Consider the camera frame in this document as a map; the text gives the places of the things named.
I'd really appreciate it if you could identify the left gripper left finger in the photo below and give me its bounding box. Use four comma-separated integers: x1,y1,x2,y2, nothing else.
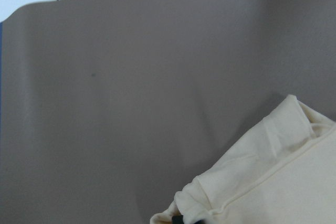
172,215,183,224

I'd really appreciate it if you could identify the brown table cover mat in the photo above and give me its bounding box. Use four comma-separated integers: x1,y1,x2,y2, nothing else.
1,0,335,223

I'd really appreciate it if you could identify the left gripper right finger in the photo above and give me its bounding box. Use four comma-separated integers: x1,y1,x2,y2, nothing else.
195,220,205,224

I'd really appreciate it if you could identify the cream long-sleeve printed shirt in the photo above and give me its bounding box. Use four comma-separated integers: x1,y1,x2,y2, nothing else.
150,95,335,223

